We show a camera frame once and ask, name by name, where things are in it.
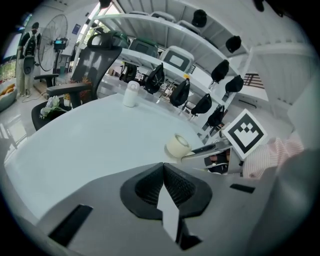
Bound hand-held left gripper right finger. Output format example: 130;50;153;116
163;162;213;218

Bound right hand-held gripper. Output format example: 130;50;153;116
180;108;268;176

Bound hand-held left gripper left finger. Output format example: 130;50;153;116
119;162;165;221

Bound small cream fan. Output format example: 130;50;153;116
163;133;196;162

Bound person's right forearm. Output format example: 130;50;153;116
242;136;305;180

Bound large black standing fan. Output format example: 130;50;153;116
36;13;69;74

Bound black cap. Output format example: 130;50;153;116
224;74;245;94
191;9;208;28
225;35;242;54
210;59;230;84

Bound black stair railing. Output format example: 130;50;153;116
243;72;265;89

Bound white bottle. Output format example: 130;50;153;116
122;80;140;108

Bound white suitcase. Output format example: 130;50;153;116
159;45;195;70

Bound black backpack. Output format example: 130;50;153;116
119;62;138;82

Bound white shelf rack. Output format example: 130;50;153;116
84;12;251;141

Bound orange potted plant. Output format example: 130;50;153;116
67;75;93;101

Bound green suitcase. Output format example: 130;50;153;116
129;37;160;60
109;30;130;48

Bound white artificial flowers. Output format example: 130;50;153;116
39;95;69;120

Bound black mesh office chair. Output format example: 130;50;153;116
31;32;123;132

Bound grey beanbag seat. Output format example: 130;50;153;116
0;83;19;113

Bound small screen on stand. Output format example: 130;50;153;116
53;37;68;52

